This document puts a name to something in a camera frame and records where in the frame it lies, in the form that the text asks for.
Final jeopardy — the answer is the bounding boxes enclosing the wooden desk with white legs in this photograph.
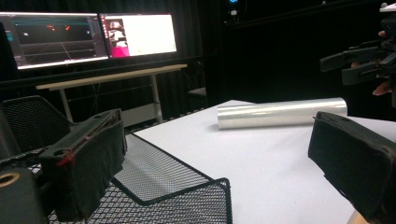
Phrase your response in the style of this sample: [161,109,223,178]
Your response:
[35,63,189,126]

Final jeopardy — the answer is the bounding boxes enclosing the computer monitor with white screen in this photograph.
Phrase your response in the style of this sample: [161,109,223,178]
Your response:
[99,12,178,60]

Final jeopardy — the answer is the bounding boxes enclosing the device with blue light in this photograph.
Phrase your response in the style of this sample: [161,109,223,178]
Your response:
[226,0,241,18]

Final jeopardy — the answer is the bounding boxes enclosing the silver foil roll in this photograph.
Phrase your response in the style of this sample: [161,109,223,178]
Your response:
[217,97,348,131]

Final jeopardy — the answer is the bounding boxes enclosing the computer monitor with dark screen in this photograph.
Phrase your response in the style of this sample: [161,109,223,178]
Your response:
[0,11,109,71]

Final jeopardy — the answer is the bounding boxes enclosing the black wire mesh basket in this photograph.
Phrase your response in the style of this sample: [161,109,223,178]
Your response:
[0,95,233,224]

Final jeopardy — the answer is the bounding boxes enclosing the dark chair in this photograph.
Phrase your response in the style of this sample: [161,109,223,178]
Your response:
[185,60,209,110]

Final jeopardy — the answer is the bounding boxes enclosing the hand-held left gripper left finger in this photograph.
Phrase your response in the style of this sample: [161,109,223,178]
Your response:
[38,108,128,222]

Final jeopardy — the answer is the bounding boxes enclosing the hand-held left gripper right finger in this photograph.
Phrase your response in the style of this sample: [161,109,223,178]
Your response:
[307,111,396,224]

